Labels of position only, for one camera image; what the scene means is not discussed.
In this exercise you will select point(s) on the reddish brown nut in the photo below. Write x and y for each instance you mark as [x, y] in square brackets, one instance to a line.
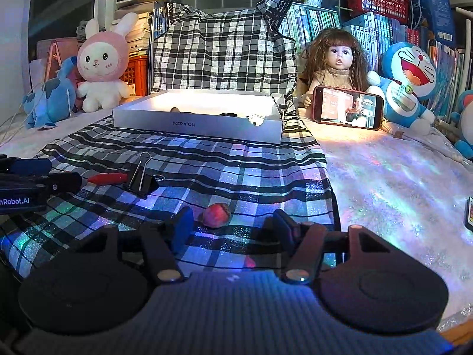
[217, 215]

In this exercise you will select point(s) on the stack of pale books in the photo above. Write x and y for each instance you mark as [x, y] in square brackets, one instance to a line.
[140, 26]

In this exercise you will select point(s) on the red toy chili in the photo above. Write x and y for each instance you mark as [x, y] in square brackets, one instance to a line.
[251, 262]
[107, 178]

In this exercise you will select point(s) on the orange plastic crate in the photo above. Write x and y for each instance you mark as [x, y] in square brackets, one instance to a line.
[136, 74]

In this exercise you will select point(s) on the small blue plush toy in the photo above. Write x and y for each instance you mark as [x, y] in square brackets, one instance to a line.
[465, 118]

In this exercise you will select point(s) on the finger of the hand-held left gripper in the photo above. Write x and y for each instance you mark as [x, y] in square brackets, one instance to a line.
[59, 184]
[31, 166]

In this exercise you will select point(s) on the pink bag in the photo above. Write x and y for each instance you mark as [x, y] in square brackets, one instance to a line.
[55, 57]

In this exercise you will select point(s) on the white shallow cardboard box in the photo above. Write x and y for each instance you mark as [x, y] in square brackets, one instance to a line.
[192, 125]

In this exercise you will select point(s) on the black white plaid garment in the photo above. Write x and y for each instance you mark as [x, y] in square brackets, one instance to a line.
[221, 51]

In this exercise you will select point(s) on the red plastic basket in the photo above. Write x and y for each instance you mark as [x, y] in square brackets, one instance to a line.
[377, 2]

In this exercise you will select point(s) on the row of teal books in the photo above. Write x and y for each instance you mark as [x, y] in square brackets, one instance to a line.
[310, 26]

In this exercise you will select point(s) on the black white plaid cloth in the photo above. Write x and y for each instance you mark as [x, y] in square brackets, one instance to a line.
[240, 177]

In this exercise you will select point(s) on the blue spotted plush toy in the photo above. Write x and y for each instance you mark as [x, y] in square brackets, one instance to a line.
[51, 103]

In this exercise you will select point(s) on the black round lid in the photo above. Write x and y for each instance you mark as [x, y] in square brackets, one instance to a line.
[228, 114]

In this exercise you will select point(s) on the smartphone in red case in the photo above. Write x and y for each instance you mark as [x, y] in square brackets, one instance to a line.
[347, 107]

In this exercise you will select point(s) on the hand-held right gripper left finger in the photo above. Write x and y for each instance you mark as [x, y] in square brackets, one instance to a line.
[183, 227]

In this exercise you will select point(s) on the blue white cat plush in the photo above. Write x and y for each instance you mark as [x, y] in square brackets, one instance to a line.
[410, 66]

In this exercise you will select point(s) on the row of thin books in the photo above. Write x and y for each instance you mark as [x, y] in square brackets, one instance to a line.
[449, 74]

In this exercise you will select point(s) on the pink white bunny plush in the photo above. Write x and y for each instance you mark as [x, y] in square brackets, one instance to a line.
[101, 59]

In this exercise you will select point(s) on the black binder clip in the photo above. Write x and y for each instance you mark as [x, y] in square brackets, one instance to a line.
[138, 183]

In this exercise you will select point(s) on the grey cloth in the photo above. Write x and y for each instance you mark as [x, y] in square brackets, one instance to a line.
[82, 29]

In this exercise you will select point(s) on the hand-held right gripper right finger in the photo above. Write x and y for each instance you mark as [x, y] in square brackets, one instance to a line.
[285, 226]

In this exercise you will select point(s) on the row of blue books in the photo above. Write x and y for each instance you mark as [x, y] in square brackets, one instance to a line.
[373, 33]

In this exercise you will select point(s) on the brown haired baby doll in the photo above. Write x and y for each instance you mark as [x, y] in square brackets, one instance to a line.
[340, 57]

